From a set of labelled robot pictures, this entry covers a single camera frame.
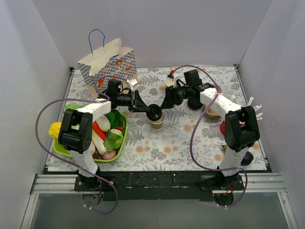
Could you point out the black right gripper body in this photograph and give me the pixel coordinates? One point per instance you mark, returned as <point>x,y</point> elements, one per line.
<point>170,97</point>

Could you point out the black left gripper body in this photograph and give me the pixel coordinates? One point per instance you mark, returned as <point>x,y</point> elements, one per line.
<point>136,100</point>

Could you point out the black plastic cup lid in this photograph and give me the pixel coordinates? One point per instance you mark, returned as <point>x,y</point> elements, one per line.
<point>154,113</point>

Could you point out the brown paper coffee cup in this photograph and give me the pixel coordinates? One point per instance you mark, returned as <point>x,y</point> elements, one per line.
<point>159,123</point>

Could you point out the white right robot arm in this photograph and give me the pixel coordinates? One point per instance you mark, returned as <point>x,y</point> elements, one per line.
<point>240,123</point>

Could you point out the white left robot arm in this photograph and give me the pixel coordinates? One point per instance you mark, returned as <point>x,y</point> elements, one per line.
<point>75,133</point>

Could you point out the floral table mat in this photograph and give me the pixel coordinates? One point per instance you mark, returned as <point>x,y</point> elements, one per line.
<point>167,148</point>

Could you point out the green leafy vegetable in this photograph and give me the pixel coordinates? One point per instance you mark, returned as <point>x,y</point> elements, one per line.
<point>114,118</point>

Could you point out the brown cardboard cup carrier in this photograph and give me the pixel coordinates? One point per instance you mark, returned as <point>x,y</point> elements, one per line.
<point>210,112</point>

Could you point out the white radish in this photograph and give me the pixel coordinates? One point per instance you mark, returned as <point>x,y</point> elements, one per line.
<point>103,123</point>

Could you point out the green cabbage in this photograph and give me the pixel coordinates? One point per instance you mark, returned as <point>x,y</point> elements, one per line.
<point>114,140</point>

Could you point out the blue checkered paper bag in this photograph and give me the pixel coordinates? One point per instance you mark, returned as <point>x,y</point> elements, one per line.
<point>106,62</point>

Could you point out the red chili pepper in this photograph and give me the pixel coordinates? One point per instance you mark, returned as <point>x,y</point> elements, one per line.
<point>98,131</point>

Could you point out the green lettuce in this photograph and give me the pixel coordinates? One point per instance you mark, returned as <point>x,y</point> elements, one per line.
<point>73,106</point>

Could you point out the pink onion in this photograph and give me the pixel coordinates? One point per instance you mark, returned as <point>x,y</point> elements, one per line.
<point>110,155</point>

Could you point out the yellow corn toy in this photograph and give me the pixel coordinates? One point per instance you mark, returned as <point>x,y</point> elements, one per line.
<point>54,130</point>

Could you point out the green vegetable basket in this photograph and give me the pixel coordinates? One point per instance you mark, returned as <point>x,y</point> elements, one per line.
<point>97,148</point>

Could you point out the purple eggplant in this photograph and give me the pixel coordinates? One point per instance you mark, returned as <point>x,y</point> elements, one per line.
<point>247,159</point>

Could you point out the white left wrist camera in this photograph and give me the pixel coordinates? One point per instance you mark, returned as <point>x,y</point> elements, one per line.
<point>131,84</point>

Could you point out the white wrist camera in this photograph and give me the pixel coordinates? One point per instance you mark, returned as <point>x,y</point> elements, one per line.
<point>131,84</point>
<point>174,77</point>

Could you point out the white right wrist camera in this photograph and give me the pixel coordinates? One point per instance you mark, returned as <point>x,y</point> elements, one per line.
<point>174,77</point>

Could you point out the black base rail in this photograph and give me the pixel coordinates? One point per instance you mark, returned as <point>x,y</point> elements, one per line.
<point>154,185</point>

